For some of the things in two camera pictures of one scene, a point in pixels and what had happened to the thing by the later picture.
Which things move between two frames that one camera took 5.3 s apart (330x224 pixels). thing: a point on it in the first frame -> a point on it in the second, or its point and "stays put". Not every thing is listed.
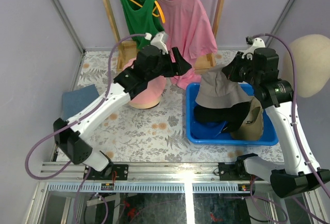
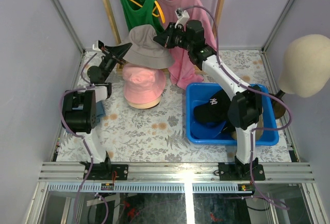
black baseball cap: x=233 y=115 stays put
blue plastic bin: x=269 y=136 stays put
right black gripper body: x=242 y=70 -> x=178 y=39
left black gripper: x=171 y=63 -> x=111 y=54
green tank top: x=140 y=11 stays put
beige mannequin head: x=312 y=55 stays put
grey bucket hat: x=217 y=90 -> x=145 y=52
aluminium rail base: x=62 y=177 stays put
